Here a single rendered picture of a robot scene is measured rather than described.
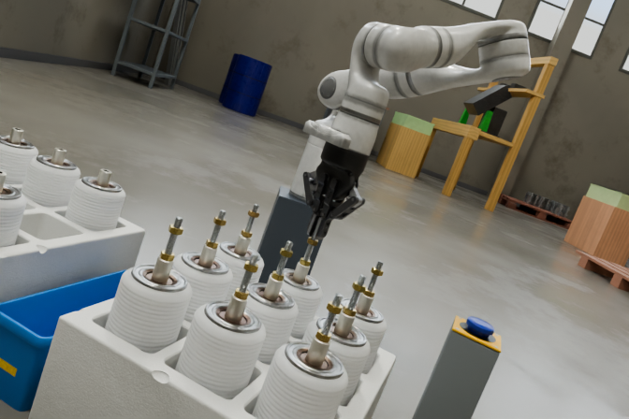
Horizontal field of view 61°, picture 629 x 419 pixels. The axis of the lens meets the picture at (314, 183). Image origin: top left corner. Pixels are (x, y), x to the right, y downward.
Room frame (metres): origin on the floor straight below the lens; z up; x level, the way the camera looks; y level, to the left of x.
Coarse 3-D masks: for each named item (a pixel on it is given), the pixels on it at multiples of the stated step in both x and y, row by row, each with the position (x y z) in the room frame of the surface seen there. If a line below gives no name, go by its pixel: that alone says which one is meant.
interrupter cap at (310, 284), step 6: (288, 270) 0.90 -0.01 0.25; (294, 270) 0.91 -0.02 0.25; (288, 276) 0.88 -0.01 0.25; (288, 282) 0.84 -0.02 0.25; (294, 282) 0.85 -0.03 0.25; (306, 282) 0.88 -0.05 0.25; (312, 282) 0.88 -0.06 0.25; (300, 288) 0.84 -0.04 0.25; (306, 288) 0.84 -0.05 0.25; (312, 288) 0.85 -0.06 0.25; (318, 288) 0.87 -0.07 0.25
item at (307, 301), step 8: (288, 288) 0.83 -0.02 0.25; (296, 288) 0.84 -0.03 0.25; (320, 288) 0.88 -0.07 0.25; (296, 296) 0.83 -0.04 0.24; (304, 296) 0.83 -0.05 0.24; (312, 296) 0.84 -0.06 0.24; (320, 296) 0.86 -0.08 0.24; (304, 304) 0.83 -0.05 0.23; (312, 304) 0.84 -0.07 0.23; (304, 312) 0.84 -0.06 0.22; (312, 312) 0.85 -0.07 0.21; (296, 320) 0.83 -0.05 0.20; (304, 320) 0.84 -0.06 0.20; (312, 320) 0.86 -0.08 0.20; (296, 328) 0.83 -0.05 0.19; (304, 328) 0.85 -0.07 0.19; (296, 336) 0.84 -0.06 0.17
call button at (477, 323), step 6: (468, 318) 0.75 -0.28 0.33; (474, 318) 0.75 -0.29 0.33; (468, 324) 0.74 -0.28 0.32; (474, 324) 0.73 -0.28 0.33; (480, 324) 0.74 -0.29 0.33; (486, 324) 0.75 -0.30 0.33; (474, 330) 0.73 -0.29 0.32; (480, 330) 0.73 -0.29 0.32; (486, 330) 0.73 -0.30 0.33; (492, 330) 0.73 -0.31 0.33; (480, 336) 0.73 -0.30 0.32; (486, 336) 0.73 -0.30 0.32
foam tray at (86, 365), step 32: (64, 320) 0.63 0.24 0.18; (96, 320) 0.66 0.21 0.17; (64, 352) 0.62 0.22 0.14; (96, 352) 0.61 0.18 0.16; (128, 352) 0.61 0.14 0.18; (160, 352) 0.63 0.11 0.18; (384, 352) 0.88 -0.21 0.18; (64, 384) 0.62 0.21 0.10; (96, 384) 0.61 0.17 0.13; (128, 384) 0.59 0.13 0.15; (160, 384) 0.58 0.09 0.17; (192, 384) 0.59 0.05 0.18; (256, 384) 0.64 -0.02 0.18; (384, 384) 0.83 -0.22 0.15; (32, 416) 0.63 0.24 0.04; (64, 416) 0.62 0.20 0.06; (96, 416) 0.60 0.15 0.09; (128, 416) 0.59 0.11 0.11; (160, 416) 0.58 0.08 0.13; (192, 416) 0.57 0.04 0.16; (224, 416) 0.56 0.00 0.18; (352, 416) 0.65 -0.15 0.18
